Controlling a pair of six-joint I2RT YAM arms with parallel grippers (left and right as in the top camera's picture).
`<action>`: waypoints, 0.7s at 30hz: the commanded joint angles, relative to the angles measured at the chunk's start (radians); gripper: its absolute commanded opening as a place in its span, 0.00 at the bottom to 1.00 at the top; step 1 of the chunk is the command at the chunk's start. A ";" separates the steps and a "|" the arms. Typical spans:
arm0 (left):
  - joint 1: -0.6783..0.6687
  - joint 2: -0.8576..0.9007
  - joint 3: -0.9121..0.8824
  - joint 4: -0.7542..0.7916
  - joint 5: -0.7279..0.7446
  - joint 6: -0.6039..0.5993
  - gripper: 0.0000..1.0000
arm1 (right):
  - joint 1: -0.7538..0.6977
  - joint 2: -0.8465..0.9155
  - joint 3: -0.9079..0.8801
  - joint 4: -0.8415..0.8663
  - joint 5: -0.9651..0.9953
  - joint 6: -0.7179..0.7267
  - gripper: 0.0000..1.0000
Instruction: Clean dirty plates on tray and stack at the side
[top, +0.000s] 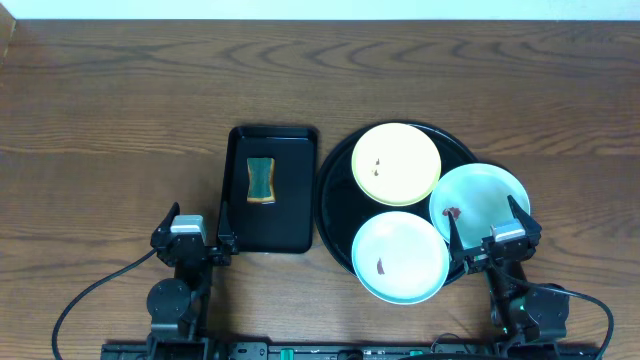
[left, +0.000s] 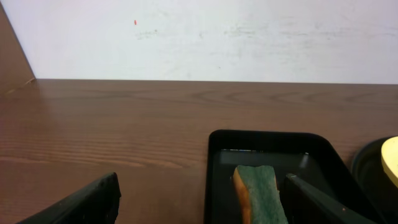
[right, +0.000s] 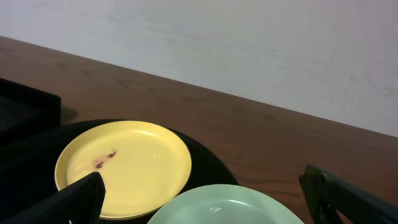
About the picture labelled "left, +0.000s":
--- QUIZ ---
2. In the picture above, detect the black round tray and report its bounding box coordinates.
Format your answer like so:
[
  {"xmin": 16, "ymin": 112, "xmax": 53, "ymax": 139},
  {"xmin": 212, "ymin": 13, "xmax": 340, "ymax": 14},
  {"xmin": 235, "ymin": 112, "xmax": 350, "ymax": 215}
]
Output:
[{"xmin": 351, "ymin": 138, "xmax": 397, "ymax": 224}]

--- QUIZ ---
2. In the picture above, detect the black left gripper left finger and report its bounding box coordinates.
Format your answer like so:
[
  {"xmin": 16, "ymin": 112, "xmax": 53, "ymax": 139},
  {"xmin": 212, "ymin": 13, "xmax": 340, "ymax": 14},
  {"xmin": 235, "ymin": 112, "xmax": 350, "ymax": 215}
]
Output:
[{"xmin": 21, "ymin": 172, "xmax": 121, "ymax": 224}]

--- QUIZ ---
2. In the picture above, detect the black rectangular tray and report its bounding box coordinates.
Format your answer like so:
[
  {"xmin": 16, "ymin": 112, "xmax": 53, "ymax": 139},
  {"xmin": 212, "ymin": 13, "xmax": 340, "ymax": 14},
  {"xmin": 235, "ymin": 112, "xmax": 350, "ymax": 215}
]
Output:
[{"xmin": 204, "ymin": 130, "xmax": 384, "ymax": 223}]

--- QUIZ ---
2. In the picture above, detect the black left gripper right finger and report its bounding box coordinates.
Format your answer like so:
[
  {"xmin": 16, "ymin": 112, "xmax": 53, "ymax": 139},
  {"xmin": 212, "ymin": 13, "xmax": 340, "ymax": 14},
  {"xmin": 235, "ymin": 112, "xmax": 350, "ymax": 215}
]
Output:
[{"xmin": 283, "ymin": 174, "xmax": 373, "ymax": 224}]

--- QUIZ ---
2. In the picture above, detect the orange green scrub sponge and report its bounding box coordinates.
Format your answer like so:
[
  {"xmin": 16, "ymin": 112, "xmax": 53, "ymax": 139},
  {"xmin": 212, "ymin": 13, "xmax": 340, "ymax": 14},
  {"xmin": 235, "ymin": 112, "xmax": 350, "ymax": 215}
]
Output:
[{"xmin": 233, "ymin": 165, "xmax": 288, "ymax": 224}]

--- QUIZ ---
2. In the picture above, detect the yellow plate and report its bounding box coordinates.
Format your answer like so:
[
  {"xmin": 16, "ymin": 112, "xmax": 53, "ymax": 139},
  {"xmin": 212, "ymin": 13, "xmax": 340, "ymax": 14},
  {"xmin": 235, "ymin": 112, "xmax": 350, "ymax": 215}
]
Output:
[{"xmin": 381, "ymin": 136, "xmax": 398, "ymax": 187}]

